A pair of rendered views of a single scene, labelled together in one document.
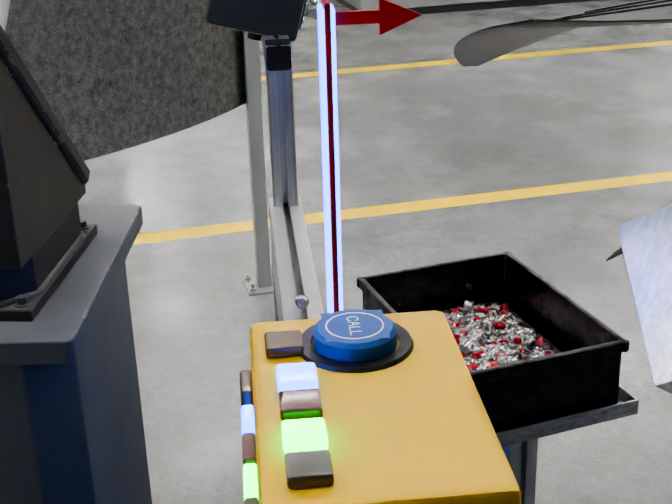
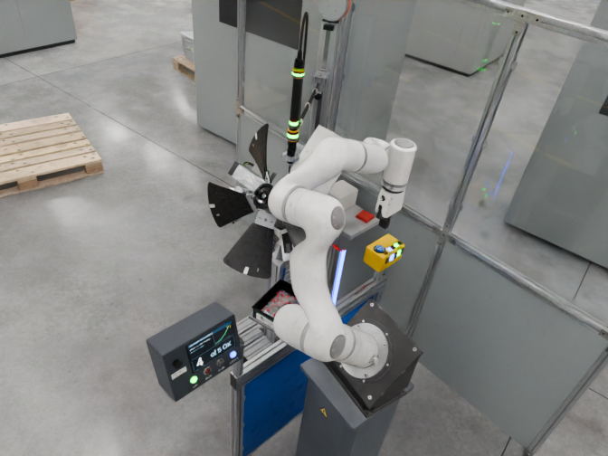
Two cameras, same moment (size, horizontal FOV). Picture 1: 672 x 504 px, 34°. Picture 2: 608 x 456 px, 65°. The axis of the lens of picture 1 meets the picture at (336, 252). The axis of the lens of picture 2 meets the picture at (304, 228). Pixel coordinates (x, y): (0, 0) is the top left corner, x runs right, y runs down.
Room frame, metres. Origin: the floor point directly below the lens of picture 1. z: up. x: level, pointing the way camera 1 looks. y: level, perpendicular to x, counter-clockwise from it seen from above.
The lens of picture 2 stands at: (1.82, 0.97, 2.44)
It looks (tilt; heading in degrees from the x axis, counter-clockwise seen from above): 38 degrees down; 228
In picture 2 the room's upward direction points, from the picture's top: 7 degrees clockwise
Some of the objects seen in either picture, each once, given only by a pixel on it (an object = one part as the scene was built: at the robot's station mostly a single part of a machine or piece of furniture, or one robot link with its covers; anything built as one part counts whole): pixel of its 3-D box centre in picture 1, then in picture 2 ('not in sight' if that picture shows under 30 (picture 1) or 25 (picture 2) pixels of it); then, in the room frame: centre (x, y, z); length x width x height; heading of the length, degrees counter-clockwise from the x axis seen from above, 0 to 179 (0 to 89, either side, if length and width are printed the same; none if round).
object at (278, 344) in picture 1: (283, 343); not in sight; (0.46, 0.03, 1.08); 0.02 x 0.02 x 0.01; 5
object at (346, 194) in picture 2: not in sight; (337, 194); (0.18, -0.58, 0.92); 0.17 x 0.16 x 0.11; 5
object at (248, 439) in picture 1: (250, 474); not in sight; (0.40, 0.04, 1.04); 0.02 x 0.01 x 0.03; 5
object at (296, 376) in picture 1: (296, 377); not in sight; (0.42, 0.02, 1.08); 0.02 x 0.02 x 0.01; 5
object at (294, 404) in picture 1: (300, 405); not in sight; (0.40, 0.02, 1.08); 0.02 x 0.02 x 0.01; 5
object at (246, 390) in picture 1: (247, 407); not in sight; (0.45, 0.04, 1.04); 0.02 x 0.01 x 0.03; 5
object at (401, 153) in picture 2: not in sight; (398, 160); (0.70, 0.15, 1.68); 0.09 x 0.08 x 0.13; 94
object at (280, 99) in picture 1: (281, 124); (238, 356); (1.24, 0.06, 0.96); 0.03 x 0.03 x 0.20; 5
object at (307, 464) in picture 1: (308, 469); not in sight; (0.35, 0.01, 1.08); 0.02 x 0.02 x 0.01; 5
